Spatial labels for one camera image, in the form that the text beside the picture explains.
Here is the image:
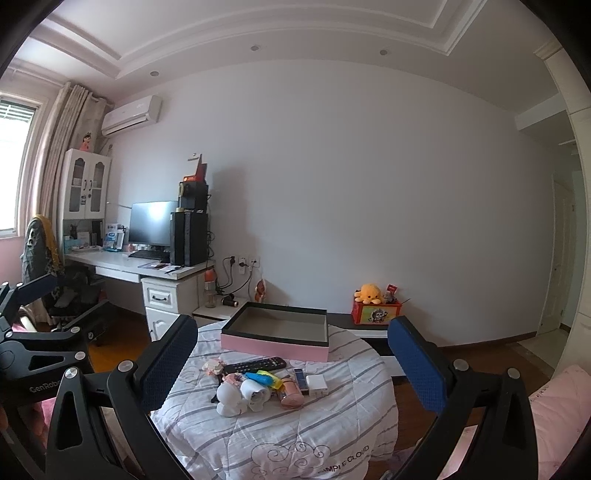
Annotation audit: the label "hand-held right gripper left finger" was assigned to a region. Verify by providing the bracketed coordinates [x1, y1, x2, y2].
[46, 315, 199, 480]

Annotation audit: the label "black power cable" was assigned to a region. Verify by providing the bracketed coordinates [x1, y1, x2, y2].
[216, 257, 242, 297]

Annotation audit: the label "black box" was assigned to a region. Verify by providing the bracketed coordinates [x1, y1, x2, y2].
[178, 180, 210, 213]

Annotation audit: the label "white air conditioner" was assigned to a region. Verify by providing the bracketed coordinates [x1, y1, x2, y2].
[101, 95, 164, 137]

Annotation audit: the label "black remote control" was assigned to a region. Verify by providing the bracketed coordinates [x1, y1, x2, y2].
[222, 357, 287, 375]

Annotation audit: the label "red card box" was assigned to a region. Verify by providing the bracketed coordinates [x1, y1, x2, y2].
[182, 154, 209, 184]

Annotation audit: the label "white robot toy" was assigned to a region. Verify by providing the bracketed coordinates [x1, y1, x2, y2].
[216, 383, 248, 416]

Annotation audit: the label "pink bedding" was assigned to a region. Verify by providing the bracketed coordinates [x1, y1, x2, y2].
[525, 364, 591, 480]

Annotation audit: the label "black computer monitor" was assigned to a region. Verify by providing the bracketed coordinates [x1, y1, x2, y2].
[128, 200, 179, 253]

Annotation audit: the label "blue white carton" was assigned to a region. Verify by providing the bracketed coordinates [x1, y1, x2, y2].
[103, 223, 127, 250]

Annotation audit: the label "patterned clothes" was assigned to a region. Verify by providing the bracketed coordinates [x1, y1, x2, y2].
[20, 214, 66, 283]

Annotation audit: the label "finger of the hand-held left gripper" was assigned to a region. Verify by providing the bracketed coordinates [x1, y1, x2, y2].
[0, 300, 112, 374]
[0, 271, 65, 332]

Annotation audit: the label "rose gold tin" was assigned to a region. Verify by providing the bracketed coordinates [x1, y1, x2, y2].
[280, 375, 304, 409]

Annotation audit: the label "white glass-door cabinet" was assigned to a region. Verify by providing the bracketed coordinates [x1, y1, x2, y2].
[62, 148, 113, 222]

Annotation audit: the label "black computer tower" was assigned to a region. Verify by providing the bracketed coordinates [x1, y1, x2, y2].
[169, 211, 210, 268]

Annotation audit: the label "beige curtain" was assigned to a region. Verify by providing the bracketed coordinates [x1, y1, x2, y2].
[34, 82, 114, 232]

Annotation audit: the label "red toy box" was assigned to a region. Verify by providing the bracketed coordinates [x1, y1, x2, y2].
[350, 297, 402, 326]

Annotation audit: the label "white door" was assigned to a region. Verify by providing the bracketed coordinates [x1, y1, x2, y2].
[537, 179, 574, 336]

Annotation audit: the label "yellow octopus plush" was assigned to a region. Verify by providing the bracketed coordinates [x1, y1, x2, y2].
[354, 283, 385, 306]

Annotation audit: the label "white desk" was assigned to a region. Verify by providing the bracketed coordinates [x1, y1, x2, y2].
[62, 244, 217, 343]

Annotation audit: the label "window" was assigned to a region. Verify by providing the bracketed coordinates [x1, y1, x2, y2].
[0, 91, 43, 237]

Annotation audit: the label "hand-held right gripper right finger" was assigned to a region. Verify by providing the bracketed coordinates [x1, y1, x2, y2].
[387, 316, 541, 480]

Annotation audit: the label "black office chair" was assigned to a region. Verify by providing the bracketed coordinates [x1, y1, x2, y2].
[21, 217, 112, 346]

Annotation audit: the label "wall socket strip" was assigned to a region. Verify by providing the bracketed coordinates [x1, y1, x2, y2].
[224, 255, 261, 273]

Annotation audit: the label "pink storage box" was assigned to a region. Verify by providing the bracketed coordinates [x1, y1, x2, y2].
[221, 302, 330, 363]

